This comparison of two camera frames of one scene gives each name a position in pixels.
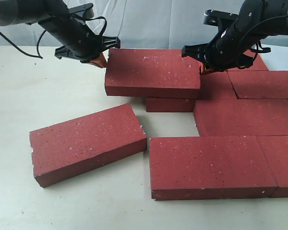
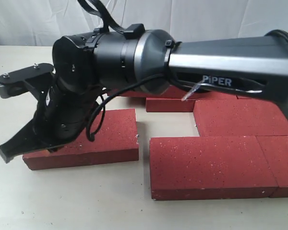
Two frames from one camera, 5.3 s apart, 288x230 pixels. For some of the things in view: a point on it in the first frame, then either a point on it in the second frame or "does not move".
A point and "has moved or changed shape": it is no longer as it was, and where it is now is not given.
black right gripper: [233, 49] -> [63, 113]
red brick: [66, 149] has moved or changed shape
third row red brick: [239, 117] does not move
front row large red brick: [209, 167] does not move
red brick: [281, 153] does not move
